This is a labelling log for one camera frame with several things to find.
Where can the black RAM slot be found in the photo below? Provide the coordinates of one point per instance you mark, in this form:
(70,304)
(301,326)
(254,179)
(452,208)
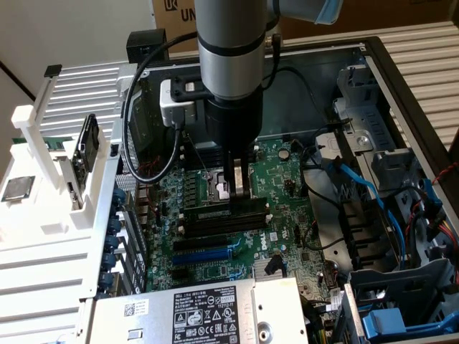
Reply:
(222,220)
(222,226)
(222,231)

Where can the grey metal disk bay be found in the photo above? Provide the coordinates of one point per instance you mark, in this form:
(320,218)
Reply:
(362,107)

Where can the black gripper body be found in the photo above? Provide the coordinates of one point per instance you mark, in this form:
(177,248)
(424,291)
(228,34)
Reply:
(233,122)

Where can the blue slot retainer clip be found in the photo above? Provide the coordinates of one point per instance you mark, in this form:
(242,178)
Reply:
(106,280)
(108,260)
(119,197)
(111,241)
(114,224)

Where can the silver chipset heat sink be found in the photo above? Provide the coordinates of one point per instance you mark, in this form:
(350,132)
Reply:
(260,267)

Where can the printed cardboard box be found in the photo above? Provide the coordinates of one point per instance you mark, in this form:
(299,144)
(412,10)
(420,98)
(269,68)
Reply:
(175,21)

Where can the small black cap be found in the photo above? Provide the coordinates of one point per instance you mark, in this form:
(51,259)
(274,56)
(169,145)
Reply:
(52,70)

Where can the black plastic box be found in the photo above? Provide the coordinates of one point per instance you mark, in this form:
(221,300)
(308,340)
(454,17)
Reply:
(145,46)

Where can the plain green RAM stick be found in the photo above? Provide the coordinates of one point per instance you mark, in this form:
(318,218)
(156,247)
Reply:
(50,143)

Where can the blue plastic disk bracket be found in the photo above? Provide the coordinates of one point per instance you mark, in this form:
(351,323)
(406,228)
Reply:
(383,322)

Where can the grey plastic drive cage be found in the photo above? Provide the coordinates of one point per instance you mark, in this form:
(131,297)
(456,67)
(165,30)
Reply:
(398,286)

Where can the black case fan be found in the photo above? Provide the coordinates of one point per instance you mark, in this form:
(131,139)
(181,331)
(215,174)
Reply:
(140,122)

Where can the white parts rack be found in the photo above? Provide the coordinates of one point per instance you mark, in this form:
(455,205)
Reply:
(43,222)

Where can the green RAM stick with label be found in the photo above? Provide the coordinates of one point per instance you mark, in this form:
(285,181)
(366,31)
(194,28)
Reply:
(211,214)

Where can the long black expansion slot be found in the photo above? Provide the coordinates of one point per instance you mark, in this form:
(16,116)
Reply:
(201,243)

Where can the green Dell motherboard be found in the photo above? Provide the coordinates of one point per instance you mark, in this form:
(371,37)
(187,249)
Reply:
(276,200)

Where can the short black expansion slot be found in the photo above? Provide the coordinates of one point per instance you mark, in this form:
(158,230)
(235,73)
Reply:
(179,274)

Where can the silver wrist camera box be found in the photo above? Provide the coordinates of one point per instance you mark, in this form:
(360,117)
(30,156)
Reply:
(172,107)

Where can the plain cardboard box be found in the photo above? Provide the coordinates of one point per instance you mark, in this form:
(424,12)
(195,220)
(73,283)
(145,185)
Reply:
(376,14)

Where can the black graphics card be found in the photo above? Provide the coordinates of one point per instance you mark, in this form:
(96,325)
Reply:
(87,143)

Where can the round coin battery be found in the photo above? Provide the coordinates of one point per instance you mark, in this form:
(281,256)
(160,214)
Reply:
(284,154)

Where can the blue expansion slot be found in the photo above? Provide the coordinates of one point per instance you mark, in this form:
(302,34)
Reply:
(201,256)

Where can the silver power supply with label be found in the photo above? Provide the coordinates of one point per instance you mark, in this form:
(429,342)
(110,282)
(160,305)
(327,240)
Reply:
(157,315)

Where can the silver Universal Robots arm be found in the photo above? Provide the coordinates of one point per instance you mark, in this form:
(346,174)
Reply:
(229,53)

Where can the thin metal locking lever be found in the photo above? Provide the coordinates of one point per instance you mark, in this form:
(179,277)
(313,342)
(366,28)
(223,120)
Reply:
(195,152)

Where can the CPU socket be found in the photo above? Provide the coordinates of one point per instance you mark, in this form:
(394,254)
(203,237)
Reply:
(219,186)

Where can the silver CPU chip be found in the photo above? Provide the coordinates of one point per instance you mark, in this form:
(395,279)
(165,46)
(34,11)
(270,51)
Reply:
(18,189)

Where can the open PC case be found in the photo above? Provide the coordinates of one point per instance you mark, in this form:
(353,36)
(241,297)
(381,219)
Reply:
(305,100)

